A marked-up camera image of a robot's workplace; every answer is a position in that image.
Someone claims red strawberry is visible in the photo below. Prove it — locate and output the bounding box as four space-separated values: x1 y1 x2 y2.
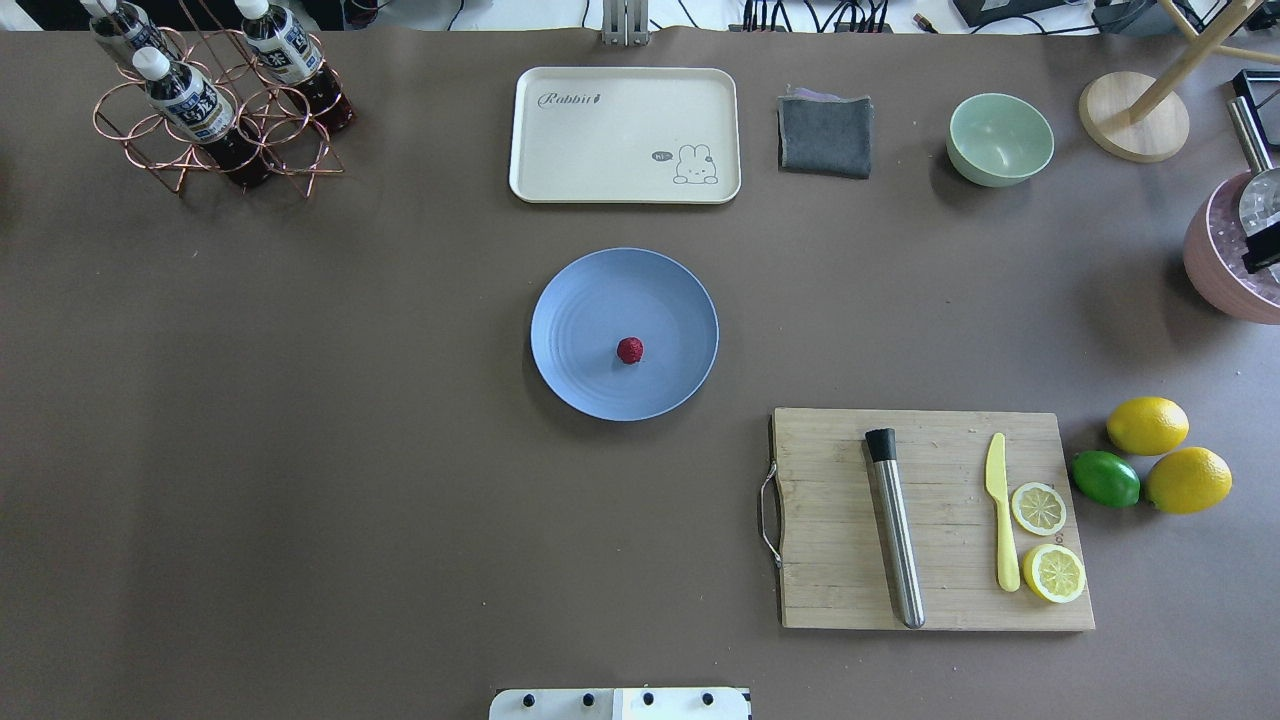
614 336 645 365

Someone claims blue plate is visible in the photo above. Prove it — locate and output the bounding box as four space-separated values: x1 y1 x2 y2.
530 249 721 421

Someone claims cream rabbit tray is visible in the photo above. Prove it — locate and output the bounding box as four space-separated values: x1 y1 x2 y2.
508 67 742 204

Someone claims steel muddler black tip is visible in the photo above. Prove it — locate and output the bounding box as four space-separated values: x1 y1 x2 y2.
865 428 925 630

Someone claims grey folded cloth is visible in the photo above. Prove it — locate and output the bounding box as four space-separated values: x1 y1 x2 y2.
777 87 876 179

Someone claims wooden cutting board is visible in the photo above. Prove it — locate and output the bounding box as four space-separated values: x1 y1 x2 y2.
771 407 1094 632

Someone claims green bowl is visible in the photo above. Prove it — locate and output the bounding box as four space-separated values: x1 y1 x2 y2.
947 94 1055 188

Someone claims yellow plastic knife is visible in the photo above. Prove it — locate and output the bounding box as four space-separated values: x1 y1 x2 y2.
984 432 1021 593

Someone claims lemon half thick slice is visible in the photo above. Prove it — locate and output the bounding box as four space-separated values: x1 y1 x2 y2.
1021 544 1087 603

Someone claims dark drink bottle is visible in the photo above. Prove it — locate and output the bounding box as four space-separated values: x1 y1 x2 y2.
79 0 182 76
133 47 271 188
236 1 355 135

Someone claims green lime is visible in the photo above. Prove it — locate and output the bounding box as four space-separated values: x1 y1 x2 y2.
1070 450 1142 509

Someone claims yellow lemon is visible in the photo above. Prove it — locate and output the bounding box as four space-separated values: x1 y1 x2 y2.
1105 396 1190 456
1146 447 1233 514

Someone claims wooden mug tree stand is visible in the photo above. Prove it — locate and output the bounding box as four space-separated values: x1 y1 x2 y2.
1078 1 1279 163

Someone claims pink bowl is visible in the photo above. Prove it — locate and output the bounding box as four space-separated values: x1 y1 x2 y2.
1183 172 1279 325

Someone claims metal spoon in bowl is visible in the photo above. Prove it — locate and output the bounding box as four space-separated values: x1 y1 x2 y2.
1228 96 1279 247

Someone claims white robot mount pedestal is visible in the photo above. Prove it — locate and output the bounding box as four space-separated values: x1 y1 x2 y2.
488 685 753 719

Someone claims copper wire bottle rack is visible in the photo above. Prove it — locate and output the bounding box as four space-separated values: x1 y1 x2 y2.
84 1 356 196

